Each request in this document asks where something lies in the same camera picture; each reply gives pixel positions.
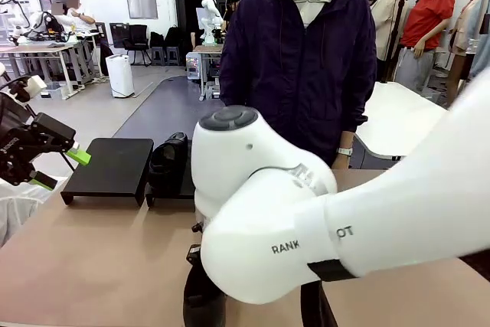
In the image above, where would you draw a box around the black metal shoe stand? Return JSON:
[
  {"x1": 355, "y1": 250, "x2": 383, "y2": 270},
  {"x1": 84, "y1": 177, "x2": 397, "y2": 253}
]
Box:
[
  {"x1": 144, "y1": 139, "x2": 197, "y2": 210},
  {"x1": 60, "y1": 137, "x2": 155, "y2": 209}
]

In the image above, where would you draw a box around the black camera stand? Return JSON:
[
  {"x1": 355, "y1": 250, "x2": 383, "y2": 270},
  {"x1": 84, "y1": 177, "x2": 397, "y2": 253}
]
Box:
[{"x1": 384, "y1": 0, "x2": 407, "y2": 83}]

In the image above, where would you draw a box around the white table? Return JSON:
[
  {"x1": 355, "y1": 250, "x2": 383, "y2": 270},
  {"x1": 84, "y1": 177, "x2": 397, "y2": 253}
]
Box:
[{"x1": 354, "y1": 80, "x2": 451, "y2": 162}]

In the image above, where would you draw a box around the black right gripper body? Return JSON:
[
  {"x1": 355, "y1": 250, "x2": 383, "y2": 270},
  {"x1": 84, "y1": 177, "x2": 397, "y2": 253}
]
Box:
[{"x1": 185, "y1": 244, "x2": 203, "y2": 267}]

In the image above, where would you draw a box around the black backpack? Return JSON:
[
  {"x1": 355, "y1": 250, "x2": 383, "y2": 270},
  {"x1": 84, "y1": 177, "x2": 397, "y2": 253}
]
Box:
[{"x1": 164, "y1": 25, "x2": 184, "y2": 48}]

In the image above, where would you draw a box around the black buckle dress shoe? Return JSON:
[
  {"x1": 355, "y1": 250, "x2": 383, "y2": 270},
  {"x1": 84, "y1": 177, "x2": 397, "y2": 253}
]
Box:
[{"x1": 147, "y1": 131, "x2": 190, "y2": 197}]

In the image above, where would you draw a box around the mannequin with bucket hat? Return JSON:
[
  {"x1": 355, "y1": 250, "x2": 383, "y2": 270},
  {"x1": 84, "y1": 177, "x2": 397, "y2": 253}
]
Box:
[{"x1": 446, "y1": 0, "x2": 490, "y2": 110}]

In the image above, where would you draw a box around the beige jacket mannequin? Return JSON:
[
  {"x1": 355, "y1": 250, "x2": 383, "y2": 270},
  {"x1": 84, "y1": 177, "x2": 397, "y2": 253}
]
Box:
[{"x1": 368, "y1": 0, "x2": 407, "y2": 63}]

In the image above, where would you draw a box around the long work desk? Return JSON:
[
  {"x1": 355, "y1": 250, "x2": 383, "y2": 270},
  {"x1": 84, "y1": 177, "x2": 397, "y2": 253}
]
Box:
[{"x1": 0, "y1": 31, "x2": 99, "y2": 101}]

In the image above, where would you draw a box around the person's right forearm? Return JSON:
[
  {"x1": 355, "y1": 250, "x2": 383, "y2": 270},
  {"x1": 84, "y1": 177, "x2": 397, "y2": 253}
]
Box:
[{"x1": 219, "y1": 66, "x2": 246, "y2": 110}]

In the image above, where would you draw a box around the black office chair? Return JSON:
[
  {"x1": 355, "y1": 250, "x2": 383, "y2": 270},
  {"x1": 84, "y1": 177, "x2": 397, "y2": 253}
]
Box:
[{"x1": 122, "y1": 24, "x2": 152, "y2": 67}]

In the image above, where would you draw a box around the black slip-on leather shoe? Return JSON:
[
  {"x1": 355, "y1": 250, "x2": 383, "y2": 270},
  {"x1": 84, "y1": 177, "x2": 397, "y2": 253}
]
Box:
[{"x1": 182, "y1": 265, "x2": 227, "y2": 327}]

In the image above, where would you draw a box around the clear storage bin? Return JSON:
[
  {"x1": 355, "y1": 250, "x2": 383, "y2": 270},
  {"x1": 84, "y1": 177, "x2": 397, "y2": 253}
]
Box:
[{"x1": 40, "y1": 81, "x2": 64, "y2": 101}]

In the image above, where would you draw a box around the person in navy jacket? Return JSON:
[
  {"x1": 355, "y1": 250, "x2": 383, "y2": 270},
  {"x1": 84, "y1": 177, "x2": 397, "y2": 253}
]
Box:
[{"x1": 219, "y1": 0, "x2": 379, "y2": 171}]

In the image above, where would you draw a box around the white air purifier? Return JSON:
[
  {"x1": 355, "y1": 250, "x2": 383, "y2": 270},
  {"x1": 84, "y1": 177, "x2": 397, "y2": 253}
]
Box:
[{"x1": 104, "y1": 54, "x2": 136, "y2": 99}]

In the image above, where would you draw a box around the computer case with lights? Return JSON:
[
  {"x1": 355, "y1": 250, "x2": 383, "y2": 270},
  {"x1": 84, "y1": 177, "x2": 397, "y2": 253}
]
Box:
[{"x1": 185, "y1": 52, "x2": 203, "y2": 81}]

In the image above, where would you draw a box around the black white background robot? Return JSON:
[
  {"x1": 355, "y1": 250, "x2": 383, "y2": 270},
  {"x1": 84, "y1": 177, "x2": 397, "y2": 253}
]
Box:
[{"x1": 29, "y1": 1, "x2": 67, "y2": 44}]

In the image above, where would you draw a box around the person's left forearm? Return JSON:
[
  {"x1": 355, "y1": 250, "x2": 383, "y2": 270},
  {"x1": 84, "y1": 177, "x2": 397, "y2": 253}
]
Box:
[{"x1": 335, "y1": 74, "x2": 378, "y2": 152}]

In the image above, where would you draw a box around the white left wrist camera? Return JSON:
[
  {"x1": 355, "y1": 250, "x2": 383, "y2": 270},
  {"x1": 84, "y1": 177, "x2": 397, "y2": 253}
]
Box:
[{"x1": 7, "y1": 73, "x2": 48, "y2": 104}]

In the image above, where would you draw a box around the white plastic cover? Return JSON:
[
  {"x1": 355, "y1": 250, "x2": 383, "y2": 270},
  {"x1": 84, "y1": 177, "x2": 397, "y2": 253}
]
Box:
[{"x1": 0, "y1": 175, "x2": 68, "y2": 247}]

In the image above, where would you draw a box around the background wooden desk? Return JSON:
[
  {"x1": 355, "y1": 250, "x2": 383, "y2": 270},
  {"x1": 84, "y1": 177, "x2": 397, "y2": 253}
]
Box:
[{"x1": 191, "y1": 43, "x2": 225, "y2": 103}]

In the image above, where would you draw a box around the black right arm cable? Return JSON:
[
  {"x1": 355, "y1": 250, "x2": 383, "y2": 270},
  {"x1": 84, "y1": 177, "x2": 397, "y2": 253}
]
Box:
[{"x1": 301, "y1": 260, "x2": 359, "y2": 327}]

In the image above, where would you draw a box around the black tripod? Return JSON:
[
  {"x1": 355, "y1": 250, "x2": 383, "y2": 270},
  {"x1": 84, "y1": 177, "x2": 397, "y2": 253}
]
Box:
[{"x1": 57, "y1": 149, "x2": 77, "y2": 173}]

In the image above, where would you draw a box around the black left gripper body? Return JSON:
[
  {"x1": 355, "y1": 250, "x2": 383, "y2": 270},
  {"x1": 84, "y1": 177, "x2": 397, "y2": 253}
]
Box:
[{"x1": 0, "y1": 123, "x2": 38, "y2": 186}]

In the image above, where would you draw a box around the grey stool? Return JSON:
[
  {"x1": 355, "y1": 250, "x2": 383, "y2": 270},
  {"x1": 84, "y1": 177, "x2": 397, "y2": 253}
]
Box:
[
  {"x1": 150, "y1": 46, "x2": 167, "y2": 67},
  {"x1": 165, "y1": 46, "x2": 181, "y2": 67}
]

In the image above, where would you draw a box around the person's left hand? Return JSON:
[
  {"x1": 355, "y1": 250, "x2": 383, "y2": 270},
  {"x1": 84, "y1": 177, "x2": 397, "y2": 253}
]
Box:
[{"x1": 329, "y1": 153, "x2": 351, "y2": 171}]

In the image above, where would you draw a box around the seated man white shirt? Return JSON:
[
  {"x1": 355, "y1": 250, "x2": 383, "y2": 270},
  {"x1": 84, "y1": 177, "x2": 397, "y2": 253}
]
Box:
[{"x1": 63, "y1": 0, "x2": 97, "y2": 35}]

